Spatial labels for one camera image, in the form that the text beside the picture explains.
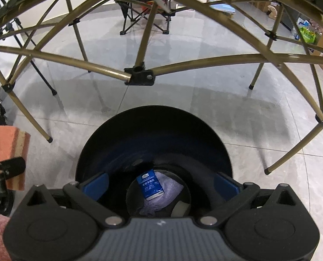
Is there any small blue box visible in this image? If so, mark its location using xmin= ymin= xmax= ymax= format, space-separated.
xmin=136 ymin=169 xmax=165 ymax=202

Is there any orange sponge block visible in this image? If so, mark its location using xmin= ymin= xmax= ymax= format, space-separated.
xmin=0 ymin=126 xmax=31 ymax=191

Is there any beige wooden toy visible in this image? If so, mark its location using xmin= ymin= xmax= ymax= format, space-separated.
xmin=267 ymin=5 xmax=279 ymax=20

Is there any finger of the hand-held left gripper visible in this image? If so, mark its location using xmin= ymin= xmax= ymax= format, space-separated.
xmin=0 ymin=157 xmax=26 ymax=181

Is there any black round bin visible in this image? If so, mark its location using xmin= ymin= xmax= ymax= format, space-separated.
xmin=76 ymin=105 xmax=234 ymax=219

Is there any black camera tripod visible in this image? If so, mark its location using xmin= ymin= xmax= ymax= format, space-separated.
xmin=0 ymin=0 xmax=58 ymax=96

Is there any low blue and white platform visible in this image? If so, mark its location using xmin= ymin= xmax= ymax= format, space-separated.
xmin=209 ymin=1 xmax=236 ymax=16

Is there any purple cloth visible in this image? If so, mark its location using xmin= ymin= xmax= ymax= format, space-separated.
xmin=127 ymin=171 xmax=185 ymax=218

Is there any black folding chair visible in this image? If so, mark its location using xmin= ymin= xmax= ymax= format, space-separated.
xmin=115 ymin=0 xmax=175 ymax=35

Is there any green bag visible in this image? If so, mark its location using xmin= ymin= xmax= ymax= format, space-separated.
xmin=300 ymin=26 xmax=318 ymax=44

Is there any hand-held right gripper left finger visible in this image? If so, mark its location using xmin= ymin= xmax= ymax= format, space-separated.
xmin=25 ymin=172 xmax=124 ymax=227

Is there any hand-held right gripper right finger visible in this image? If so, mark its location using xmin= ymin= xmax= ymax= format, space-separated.
xmin=197 ymin=172 xmax=299 ymax=227

